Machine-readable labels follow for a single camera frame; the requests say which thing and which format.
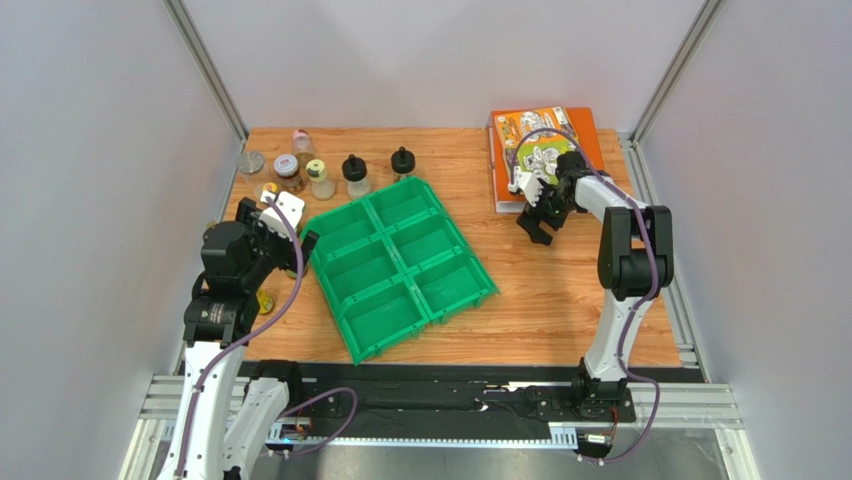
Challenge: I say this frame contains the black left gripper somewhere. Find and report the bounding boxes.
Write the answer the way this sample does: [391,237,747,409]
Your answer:
[238,198,318,290]

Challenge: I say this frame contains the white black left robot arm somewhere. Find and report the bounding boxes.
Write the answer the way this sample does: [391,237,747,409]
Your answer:
[159,192,319,479]

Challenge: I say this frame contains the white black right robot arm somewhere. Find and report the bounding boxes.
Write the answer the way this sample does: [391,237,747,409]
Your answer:
[509,151,674,420]

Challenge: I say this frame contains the small yellow label oil bottle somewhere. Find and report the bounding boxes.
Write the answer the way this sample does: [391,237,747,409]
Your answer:
[256,288,275,315]

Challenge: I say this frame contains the green comic book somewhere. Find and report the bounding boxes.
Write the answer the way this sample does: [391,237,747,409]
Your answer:
[503,134,576,185]

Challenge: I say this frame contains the silver lid glass jar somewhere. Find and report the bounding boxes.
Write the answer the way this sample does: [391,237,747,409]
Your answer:
[236,151,268,197]

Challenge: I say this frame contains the white lid sauce jar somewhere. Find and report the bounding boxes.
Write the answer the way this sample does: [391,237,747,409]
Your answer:
[273,154,305,194]

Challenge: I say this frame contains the yellow-green lid sesame jar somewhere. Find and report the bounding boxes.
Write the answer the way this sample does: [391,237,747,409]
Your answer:
[306,159,336,201]

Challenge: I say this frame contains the orange comic book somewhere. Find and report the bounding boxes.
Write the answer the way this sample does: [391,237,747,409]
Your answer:
[491,106,574,152]

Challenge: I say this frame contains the pink lid spice bottle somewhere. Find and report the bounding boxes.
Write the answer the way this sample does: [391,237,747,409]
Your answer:
[291,129,317,166]

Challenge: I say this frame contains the black lid jar white granules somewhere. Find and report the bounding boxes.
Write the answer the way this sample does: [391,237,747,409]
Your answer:
[342,154,372,200]

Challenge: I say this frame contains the green plastic divided bin tray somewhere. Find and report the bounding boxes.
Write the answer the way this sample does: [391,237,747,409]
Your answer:
[303,177,498,365]

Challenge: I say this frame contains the black lid jar right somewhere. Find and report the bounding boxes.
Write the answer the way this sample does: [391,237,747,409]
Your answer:
[390,146,416,182]

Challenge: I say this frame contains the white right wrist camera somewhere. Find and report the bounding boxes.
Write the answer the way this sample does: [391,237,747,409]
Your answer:
[508,166,549,207]

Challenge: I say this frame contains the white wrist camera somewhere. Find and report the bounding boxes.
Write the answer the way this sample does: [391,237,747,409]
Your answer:
[508,166,549,207]
[259,191,306,239]

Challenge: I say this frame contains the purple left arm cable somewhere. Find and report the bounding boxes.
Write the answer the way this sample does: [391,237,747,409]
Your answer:
[174,199,359,480]

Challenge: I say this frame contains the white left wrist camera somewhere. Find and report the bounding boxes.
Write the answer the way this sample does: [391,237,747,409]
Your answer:
[259,191,306,239]

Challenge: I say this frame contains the orange ring binder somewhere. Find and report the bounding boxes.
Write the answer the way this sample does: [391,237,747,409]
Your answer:
[487,107,604,214]

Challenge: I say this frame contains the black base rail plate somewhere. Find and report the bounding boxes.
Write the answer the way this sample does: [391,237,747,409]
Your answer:
[179,361,706,441]

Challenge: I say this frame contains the aluminium frame post left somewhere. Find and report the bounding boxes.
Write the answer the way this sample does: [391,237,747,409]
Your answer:
[163,0,249,146]

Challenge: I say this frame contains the aluminium frame post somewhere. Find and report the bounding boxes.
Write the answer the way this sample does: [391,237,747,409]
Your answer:
[163,0,249,146]
[630,0,725,145]

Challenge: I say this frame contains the aluminium frame post right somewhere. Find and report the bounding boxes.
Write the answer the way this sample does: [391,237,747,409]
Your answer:
[630,0,725,145]

